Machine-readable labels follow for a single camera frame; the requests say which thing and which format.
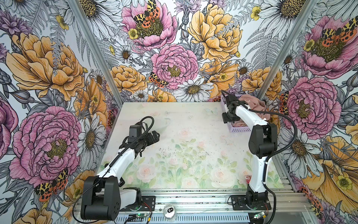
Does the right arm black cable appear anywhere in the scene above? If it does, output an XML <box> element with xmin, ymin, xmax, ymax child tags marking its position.
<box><xmin>221</xmin><ymin>90</ymin><xmax>298</xmax><ymax>224</ymax></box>

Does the lavender plastic laundry basket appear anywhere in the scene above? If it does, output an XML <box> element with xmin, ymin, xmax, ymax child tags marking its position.
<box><xmin>221</xmin><ymin>95</ymin><xmax>250</xmax><ymax>133</ymax></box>

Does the silver drink can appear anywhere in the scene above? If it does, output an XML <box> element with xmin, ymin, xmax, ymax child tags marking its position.
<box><xmin>163</xmin><ymin>204</ymin><xmax>177</xmax><ymax>222</ymax></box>

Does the pink garment in basket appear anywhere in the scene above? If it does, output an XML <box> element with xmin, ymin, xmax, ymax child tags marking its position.
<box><xmin>232</xmin><ymin>94</ymin><xmax>267</xmax><ymax>127</ymax></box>

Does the white perforated cable duct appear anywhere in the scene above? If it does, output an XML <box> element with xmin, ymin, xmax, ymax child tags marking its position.
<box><xmin>114</xmin><ymin>212</ymin><xmax>250</xmax><ymax>224</ymax></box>

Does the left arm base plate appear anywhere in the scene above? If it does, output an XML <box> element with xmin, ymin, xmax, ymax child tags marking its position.
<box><xmin>120</xmin><ymin>196</ymin><xmax>156</xmax><ymax>212</ymax></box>

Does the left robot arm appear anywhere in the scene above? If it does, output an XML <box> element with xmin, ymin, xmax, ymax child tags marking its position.
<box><xmin>80</xmin><ymin>125</ymin><xmax>160</xmax><ymax>221</ymax></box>

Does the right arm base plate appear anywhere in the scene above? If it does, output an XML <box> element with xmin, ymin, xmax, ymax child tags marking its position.
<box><xmin>227</xmin><ymin>195</ymin><xmax>272</xmax><ymax>211</ymax></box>

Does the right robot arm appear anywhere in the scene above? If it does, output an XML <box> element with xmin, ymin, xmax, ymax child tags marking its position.
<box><xmin>222</xmin><ymin>96</ymin><xmax>277</xmax><ymax>210</ymax></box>

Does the aluminium frame rail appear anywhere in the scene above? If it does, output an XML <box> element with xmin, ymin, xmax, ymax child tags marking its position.
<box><xmin>73</xmin><ymin>189</ymin><xmax>311</xmax><ymax>213</ymax></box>

